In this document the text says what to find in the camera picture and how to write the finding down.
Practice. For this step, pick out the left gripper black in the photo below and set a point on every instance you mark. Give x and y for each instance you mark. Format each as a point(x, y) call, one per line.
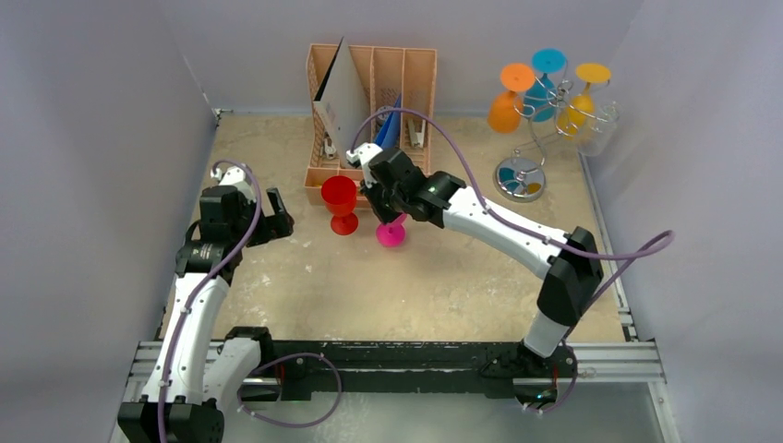
point(268, 225)

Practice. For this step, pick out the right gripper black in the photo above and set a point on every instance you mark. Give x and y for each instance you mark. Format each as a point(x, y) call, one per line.
point(379, 199)

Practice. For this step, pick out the pink wine glass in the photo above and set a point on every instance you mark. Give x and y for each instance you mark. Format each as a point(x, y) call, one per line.
point(392, 234)

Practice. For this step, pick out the red wine glass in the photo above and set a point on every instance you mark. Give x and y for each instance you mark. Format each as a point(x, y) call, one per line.
point(339, 194)

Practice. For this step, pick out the yellow wine glass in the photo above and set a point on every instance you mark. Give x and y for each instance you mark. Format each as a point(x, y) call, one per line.
point(575, 112)

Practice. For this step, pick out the clear glass wine glass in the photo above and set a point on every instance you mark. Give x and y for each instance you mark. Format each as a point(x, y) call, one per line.
point(598, 130)

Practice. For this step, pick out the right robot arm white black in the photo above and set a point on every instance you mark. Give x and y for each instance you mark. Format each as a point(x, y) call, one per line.
point(564, 262)

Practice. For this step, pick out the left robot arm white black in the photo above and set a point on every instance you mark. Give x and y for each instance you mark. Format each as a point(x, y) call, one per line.
point(187, 398)

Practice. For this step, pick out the chrome wine glass rack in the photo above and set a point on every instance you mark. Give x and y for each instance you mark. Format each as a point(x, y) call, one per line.
point(521, 177)

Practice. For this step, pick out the orange wine glass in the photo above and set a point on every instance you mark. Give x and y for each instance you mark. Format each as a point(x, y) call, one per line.
point(515, 78)

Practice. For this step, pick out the blue wine glass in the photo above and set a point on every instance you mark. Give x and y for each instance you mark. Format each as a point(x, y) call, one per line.
point(538, 101)

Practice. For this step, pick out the blue folder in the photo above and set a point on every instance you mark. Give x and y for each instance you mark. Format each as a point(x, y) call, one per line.
point(388, 134)

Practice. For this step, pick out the grey stapler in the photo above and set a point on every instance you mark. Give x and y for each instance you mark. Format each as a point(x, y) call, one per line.
point(416, 129)

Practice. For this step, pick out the tape roll in organizer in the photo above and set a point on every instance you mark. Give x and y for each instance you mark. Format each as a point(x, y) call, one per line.
point(384, 112)

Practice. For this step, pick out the grey white folder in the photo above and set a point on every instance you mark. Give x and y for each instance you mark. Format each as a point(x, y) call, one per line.
point(338, 82)

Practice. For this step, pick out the peach plastic desk organizer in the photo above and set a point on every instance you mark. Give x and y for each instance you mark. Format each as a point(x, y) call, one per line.
point(393, 71)

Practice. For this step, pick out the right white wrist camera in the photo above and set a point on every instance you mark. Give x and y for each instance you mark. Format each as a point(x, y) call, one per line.
point(362, 155)

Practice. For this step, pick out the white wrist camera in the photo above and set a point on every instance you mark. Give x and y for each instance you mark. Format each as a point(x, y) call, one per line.
point(362, 155)
point(236, 177)

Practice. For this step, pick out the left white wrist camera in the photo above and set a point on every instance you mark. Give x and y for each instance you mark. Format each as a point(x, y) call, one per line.
point(236, 177)

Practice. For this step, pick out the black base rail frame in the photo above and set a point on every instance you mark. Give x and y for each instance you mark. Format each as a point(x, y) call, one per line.
point(495, 369)

